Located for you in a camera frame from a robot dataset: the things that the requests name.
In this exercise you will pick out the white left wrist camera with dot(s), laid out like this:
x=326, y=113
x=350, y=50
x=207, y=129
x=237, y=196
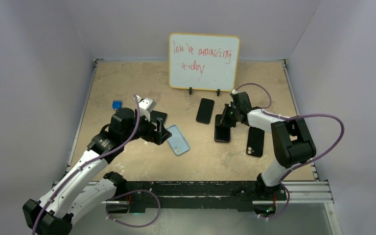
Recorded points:
x=146, y=106

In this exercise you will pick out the yellow framed whiteboard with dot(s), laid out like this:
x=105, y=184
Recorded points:
x=203, y=61

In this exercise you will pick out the black smartphone with purple edge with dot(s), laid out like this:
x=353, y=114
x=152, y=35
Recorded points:
x=221, y=133

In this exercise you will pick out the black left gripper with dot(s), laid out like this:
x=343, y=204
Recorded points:
x=157, y=136

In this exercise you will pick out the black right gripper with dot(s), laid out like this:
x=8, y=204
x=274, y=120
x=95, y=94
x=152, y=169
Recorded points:
x=224, y=120

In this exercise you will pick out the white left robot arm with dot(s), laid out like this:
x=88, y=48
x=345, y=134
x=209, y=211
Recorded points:
x=65, y=204

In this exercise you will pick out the black smartphone face down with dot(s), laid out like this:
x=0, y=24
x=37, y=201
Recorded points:
x=205, y=110

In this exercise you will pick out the aluminium frame rail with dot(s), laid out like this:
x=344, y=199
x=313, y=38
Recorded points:
x=309, y=192

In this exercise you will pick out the light blue phone case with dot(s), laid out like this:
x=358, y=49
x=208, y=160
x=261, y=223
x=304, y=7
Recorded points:
x=177, y=141

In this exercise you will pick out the black phone case right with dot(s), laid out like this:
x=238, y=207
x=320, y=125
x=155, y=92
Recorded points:
x=255, y=142

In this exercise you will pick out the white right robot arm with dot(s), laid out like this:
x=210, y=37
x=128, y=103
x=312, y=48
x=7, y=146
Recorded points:
x=292, y=141

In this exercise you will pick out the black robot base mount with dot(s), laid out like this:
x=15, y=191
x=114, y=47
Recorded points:
x=243, y=196

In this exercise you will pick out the small blue eraser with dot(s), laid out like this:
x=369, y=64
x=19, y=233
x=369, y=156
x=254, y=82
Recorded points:
x=116, y=104

